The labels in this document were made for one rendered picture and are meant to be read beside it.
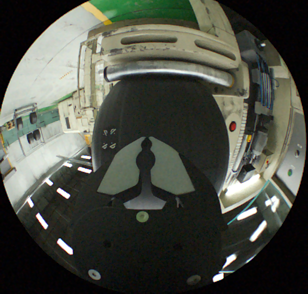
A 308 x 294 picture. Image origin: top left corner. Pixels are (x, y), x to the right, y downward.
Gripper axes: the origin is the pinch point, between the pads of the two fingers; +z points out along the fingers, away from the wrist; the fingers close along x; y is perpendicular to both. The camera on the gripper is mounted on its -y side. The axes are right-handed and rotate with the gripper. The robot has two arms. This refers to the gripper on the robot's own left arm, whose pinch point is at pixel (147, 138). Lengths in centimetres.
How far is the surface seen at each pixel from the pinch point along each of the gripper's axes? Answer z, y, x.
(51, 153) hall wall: 472, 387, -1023
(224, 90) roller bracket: 17.3, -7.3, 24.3
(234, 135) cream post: 17.6, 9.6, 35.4
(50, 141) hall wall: 536, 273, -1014
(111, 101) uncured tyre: 7.5, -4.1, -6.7
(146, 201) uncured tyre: -3.4, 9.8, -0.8
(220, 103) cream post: 21.8, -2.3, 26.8
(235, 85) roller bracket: 12.0, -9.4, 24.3
